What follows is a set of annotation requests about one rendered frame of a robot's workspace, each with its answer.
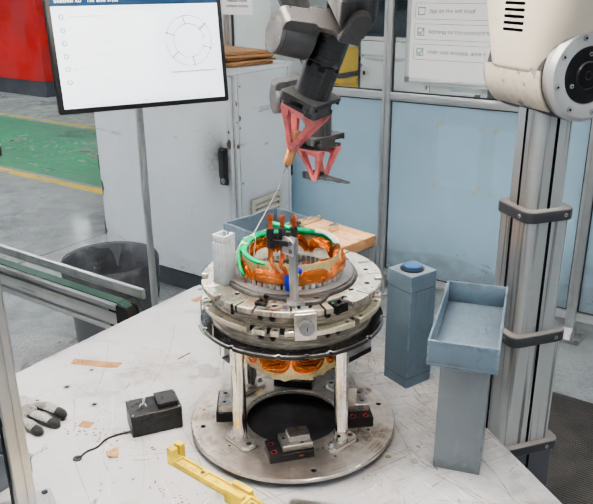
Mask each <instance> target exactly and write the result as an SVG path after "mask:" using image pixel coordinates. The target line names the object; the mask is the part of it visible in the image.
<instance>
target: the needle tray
mask: <svg viewBox="0 0 593 504"><path fill-rule="evenodd" d="M507 296H508V287H503V286H494V285H485V284H476V283H467V282H458V281H450V280H448V281H447V284H446V287H445V290H444V293H443V296H442V299H441V302H440V305H439V308H438V311H437V314H436V317H435V320H434V323H433V326H432V329H431V332H430V335H429V338H428V343H427V359H426V365H430V366H436V367H440V373H439V387H438V401H437V415H436V429H435V443H434V457H433V467H439V468H444V469H449V470H455V471H460V472H465V473H470V474H476V475H479V474H480V466H481V459H482V452H483V445H484V436H485V426H486V416H487V406H488V396H489V386H490V376H491V375H498V368H499V360H500V352H501V345H502V337H503V329H504V322H505V314H506V306H507Z"/></svg>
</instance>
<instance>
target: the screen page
mask: <svg viewBox="0 0 593 504"><path fill-rule="evenodd" d="M49 4H50V11H51V18H52V25H53V32H54V39H55V46H56V53H57V60H58V67H59V74H60V81H61V88H62V95H63V102H64V109H65V110H66V109H78V108H90V107H102V106H114V105H126V104H138V103H150V102H162V101H173V100H185V99H197V98H209V97H221V96H225V93H224V82H223V71H222V59H221V48H220V37H219V25H218V14H217V3H216V0H49Z"/></svg>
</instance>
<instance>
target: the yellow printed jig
mask: <svg viewBox="0 0 593 504"><path fill-rule="evenodd" d="M166 451H167V462H168V464H169V465H171V466H173V467H175V468H176V469H178V470H180V471H182V472H183V473H185V474H187V475H189V476H190V477H192V478H194V479H196V480H197V481H199V482H201V483H203V484H204V485H206V486H208V487H210V488H211V489H213V490H215V491H217V492H218V493H220V494H222V495H224V502H226V503H228V504H264V502H263V501H261V500H259V497H257V496H255V495H254V489H252V488H251V487H249V486H247V485H245V484H243V483H241V482H240V481H238V480H235V481H233V482H232V483H231V482H229V481H227V480H226V479H224V478H222V477H220V476H218V475H217V474H215V473H213V472H211V471H209V470H208V469H206V468H204V467H202V466H200V465H199V464H197V463H195V462H193V461H191V460H190V459H188V458H186V454H185V443H184V442H182V441H180V440H177V441H176V442H174V446H173V445H170V446H168V447H166Z"/></svg>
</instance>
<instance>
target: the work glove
mask: <svg viewBox="0 0 593 504"><path fill-rule="evenodd" d="M19 397H20V403H21V409H22V415H23V421H24V427H25V429H27V430H28V431H30V432H31V433H32V434H34V435H35V436H41V435H43V434H44V429H43V428H42V426H40V425H39V424H37V423H36V422H35V421H34V420H36V421H39V422H41V423H43V424H45V425H47V426H49V427H51V428H54V429H56V428H59V427H60V426H61V422H60V421H59V419H57V418H55V417H53V416H51V415H49V414H47V413H44V412H42V411H45V412H48V413H51V414H53V415H55V416H57V417H59V418H65V417H67V415H68V413H67V411H66V410H65V409H64V408H62V407H59V406H57V405H55V404H53V403H49V402H44V401H43V402H38V401H36V400H34V399H32V398H30V397H27V396H23V395H19ZM31 419H33V420H31Z"/></svg>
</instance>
